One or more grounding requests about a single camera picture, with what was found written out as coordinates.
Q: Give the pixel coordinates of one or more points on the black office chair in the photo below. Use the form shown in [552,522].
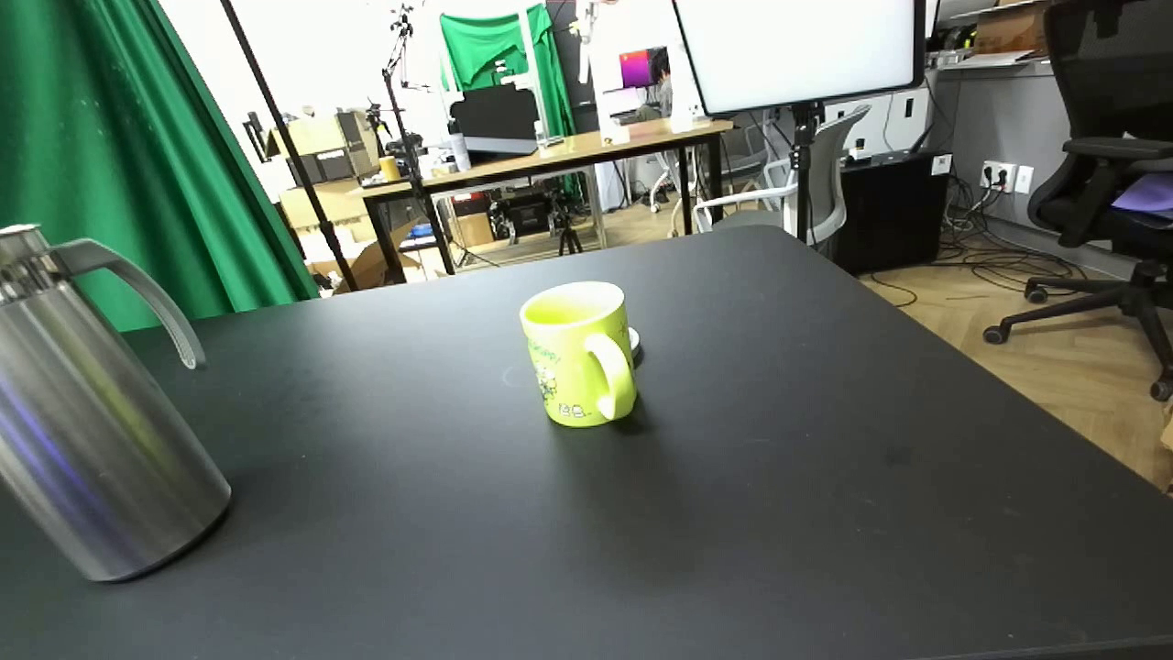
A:
[1105,112]

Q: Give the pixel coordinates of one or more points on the grey white office chair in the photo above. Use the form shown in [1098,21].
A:
[825,171]

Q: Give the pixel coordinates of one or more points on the black box cabinet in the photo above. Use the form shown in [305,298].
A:
[889,209]

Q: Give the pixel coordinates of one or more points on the green cloth backdrop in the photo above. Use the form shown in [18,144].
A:
[486,49]

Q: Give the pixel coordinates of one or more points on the yellow-green ceramic mug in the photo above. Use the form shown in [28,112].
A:
[573,361]

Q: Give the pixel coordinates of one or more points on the black tripod stand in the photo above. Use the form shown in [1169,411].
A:
[412,147]

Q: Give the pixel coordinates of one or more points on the monitor with pink picture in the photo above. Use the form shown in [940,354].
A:
[641,68]

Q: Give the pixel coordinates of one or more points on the white screen with black frame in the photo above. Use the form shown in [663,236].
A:
[792,49]

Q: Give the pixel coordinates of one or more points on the purple cushion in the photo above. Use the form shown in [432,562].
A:
[1150,196]

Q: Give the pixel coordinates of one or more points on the thin black slanted pole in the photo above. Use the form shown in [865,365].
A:
[288,147]

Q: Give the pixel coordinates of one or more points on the wooden desk with black legs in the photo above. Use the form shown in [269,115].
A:
[552,156]

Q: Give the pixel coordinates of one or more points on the large green curtain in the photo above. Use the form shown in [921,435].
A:
[111,133]

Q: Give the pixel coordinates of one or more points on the white wall socket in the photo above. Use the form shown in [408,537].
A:
[1007,177]

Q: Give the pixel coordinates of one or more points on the black case on desk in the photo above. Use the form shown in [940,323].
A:
[492,115]

